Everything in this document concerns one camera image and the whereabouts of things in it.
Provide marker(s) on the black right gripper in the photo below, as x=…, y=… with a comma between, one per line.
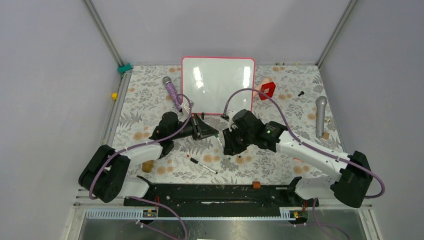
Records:
x=230, y=147

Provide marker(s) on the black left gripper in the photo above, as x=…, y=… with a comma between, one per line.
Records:
x=201, y=130

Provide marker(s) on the green capped marker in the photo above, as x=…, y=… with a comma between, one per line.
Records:
x=220, y=141

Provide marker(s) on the pink framed whiteboard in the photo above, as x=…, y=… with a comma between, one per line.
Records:
x=209, y=81

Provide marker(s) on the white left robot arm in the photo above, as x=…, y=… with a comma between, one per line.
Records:
x=105, y=176

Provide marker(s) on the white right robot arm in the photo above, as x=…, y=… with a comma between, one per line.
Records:
x=347, y=176

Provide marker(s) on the black capped marker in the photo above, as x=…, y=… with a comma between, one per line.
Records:
x=203, y=166

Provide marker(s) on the red hollow block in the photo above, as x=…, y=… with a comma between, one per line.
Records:
x=267, y=89

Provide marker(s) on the pink peach object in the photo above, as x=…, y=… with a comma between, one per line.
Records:
x=265, y=80

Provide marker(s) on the brown small cube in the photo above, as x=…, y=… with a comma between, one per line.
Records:
x=256, y=184

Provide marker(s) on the floral patterned mat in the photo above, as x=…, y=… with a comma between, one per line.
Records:
x=146, y=100

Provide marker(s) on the purple glitter toy microphone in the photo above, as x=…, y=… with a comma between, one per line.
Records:
x=173, y=93

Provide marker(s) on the wooden pestle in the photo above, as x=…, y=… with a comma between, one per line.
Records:
x=147, y=166

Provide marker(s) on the small wooden cube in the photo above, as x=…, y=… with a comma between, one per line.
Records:
x=326, y=135

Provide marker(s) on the silver toy microphone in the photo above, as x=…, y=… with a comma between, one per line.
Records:
x=321, y=103

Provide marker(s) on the teal corner clamp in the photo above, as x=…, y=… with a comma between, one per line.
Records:
x=124, y=68

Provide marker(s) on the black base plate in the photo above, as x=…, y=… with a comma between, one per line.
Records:
x=218, y=201

